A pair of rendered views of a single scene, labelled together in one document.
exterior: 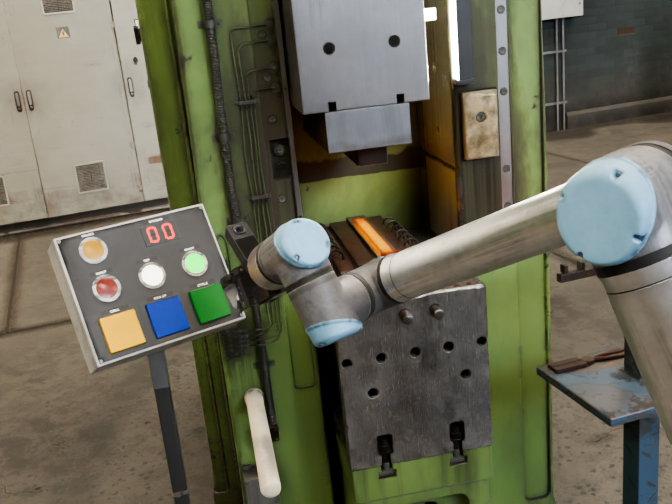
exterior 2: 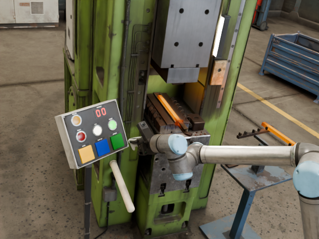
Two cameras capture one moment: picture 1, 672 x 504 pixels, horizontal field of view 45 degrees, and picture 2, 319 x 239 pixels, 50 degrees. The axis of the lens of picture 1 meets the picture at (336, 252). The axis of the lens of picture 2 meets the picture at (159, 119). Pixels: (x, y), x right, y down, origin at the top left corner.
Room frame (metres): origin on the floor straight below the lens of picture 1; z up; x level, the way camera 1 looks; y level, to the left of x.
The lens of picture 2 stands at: (0.10, 0.50, 2.07)
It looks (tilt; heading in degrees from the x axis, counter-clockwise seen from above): 30 degrees down; 344
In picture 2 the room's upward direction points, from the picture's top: 8 degrees clockwise
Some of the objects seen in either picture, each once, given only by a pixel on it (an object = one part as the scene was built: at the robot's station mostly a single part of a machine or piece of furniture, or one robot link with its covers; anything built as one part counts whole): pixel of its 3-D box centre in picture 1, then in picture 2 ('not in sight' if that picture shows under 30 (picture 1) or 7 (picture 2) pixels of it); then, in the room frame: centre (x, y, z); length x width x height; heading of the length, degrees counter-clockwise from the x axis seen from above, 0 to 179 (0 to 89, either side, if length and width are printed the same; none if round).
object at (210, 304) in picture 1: (209, 303); (117, 141); (1.65, 0.28, 1.01); 0.07 x 0.05 x 0.07; 124
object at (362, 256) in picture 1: (363, 251); (163, 111); (2.07, -0.07, 0.96); 0.42 x 0.20 x 0.09; 9
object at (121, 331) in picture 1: (122, 331); (86, 154); (1.54, 0.45, 1.01); 0.07 x 0.05 x 0.07; 124
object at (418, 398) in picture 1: (389, 337); (164, 142); (2.09, -0.13, 0.69); 0.56 x 0.38 x 0.45; 9
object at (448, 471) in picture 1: (401, 478); (157, 189); (2.09, -0.13, 0.23); 0.55 x 0.37 x 0.47; 9
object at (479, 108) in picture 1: (480, 124); (218, 72); (2.04, -0.40, 1.27); 0.09 x 0.02 x 0.17; 99
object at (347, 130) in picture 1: (351, 117); (170, 61); (2.07, -0.07, 1.32); 0.42 x 0.20 x 0.10; 9
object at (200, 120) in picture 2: not in sight; (195, 122); (1.95, -0.27, 0.95); 0.12 x 0.08 x 0.06; 9
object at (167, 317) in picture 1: (167, 317); (102, 147); (1.59, 0.37, 1.01); 0.07 x 0.05 x 0.07; 124
